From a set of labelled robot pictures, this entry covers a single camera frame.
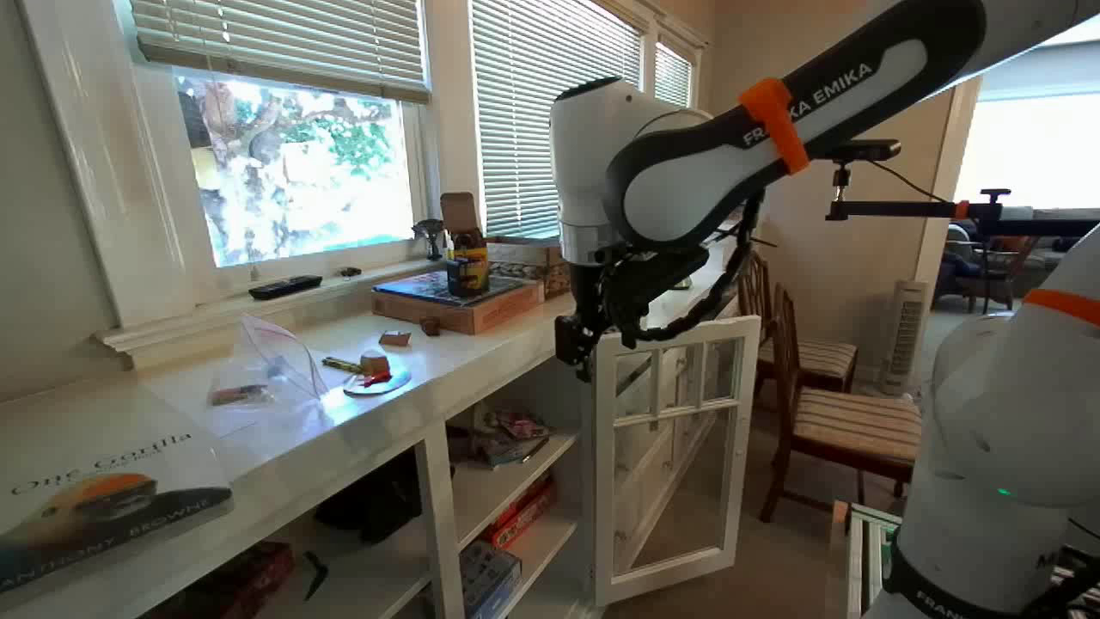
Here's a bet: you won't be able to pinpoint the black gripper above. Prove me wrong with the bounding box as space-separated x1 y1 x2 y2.
555 248 710 371

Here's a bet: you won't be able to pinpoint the clear plastic bag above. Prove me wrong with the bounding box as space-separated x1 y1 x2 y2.
206 315 326 409

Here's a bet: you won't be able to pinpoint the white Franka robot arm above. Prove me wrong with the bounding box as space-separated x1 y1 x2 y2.
552 0 1100 619

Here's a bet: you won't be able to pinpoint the wooden box with book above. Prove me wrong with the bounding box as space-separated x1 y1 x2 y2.
373 273 544 332

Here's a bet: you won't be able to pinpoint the crayon box yellow green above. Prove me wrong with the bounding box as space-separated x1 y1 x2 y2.
439 193 490 297

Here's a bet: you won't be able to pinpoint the books on middle shelf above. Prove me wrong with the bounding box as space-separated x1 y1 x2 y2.
449 404 552 467

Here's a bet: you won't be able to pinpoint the small wooden triangle block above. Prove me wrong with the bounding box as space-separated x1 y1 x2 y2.
380 331 412 347

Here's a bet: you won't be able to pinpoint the wooden chair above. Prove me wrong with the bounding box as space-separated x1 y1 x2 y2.
759 285 921 521
738 253 860 392

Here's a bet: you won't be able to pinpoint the white shelf unit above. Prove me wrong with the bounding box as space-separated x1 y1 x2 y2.
0 297 596 619

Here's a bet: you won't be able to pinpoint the window blind right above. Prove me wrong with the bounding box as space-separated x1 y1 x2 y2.
470 0 639 237

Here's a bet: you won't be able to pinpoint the window blind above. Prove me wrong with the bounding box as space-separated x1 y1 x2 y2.
470 0 639 237
131 0 430 98

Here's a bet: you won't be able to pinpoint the white tower fan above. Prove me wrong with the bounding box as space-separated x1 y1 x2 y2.
881 281 927 392

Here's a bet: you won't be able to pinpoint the black bag on shelf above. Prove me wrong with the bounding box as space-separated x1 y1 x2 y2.
312 451 423 544

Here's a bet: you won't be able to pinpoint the black remote on sill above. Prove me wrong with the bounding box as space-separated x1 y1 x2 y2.
249 275 324 302

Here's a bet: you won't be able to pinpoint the window blind left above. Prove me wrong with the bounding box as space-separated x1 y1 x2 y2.
131 0 430 98

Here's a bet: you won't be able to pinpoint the large book with bird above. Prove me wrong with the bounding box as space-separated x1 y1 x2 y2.
0 396 230 590

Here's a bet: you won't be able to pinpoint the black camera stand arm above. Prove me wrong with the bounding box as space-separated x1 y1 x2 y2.
821 138 1015 232

